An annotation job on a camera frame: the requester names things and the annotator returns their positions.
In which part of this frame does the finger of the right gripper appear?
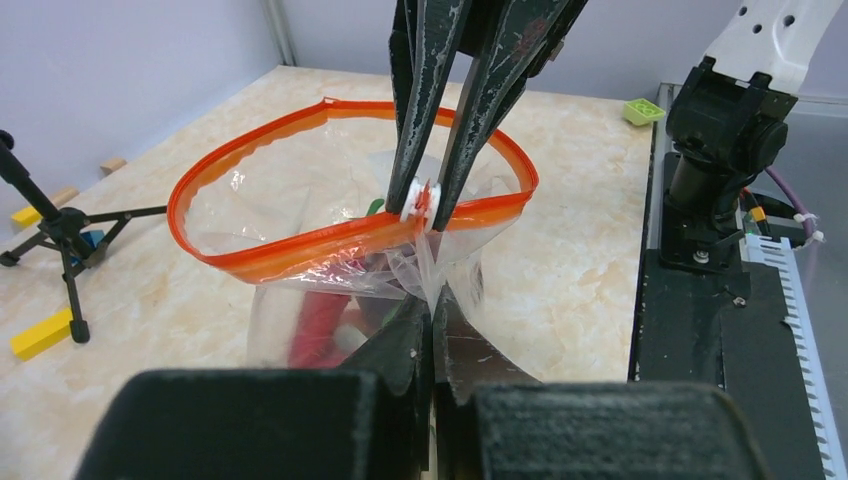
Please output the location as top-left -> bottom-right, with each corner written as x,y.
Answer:
386,0 -> 472,214
433,0 -> 586,231

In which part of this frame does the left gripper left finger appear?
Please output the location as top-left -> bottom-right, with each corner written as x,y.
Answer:
76,297 -> 431,479

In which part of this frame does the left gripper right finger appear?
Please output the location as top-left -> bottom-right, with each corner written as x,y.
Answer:
432,287 -> 771,479

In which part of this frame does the red toy chili pepper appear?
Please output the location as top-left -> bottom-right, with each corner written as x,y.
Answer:
287,292 -> 351,369

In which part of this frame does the green toy pepper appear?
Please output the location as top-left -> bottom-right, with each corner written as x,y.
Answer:
365,198 -> 385,217

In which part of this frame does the clear zip top bag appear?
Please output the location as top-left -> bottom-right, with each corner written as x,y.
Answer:
167,98 -> 539,368

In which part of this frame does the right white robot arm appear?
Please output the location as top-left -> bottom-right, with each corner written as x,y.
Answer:
385,1 -> 840,273

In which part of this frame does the green lego plate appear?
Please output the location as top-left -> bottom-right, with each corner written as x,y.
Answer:
622,98 -> 666,127

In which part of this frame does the blue block under tripod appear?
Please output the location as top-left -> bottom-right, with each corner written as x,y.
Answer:
71,229 -> 107,266

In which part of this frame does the black tripod mic stand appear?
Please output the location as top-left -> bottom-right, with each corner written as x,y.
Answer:
1,130 -> 167,344

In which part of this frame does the yellow rectangular block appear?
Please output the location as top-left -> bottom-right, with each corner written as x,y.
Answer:
10,308 -> 73,361

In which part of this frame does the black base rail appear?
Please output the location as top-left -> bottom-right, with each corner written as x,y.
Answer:
628,122 -> 847,479

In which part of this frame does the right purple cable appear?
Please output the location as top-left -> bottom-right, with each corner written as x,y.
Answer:
765,165 -> 826,243

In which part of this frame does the wooden block near wall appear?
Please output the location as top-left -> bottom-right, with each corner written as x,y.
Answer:
99,157 -> 127,177

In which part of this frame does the wooden block wall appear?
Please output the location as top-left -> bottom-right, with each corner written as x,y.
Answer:
99,157 -> 127,177
51,187 -> 79,207

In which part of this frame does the wooden block far wall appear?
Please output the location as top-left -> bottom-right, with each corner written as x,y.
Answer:
51,187 -> 79,207

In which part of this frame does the yellow block near wall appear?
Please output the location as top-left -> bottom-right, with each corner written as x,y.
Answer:
10,206 -> 42,230

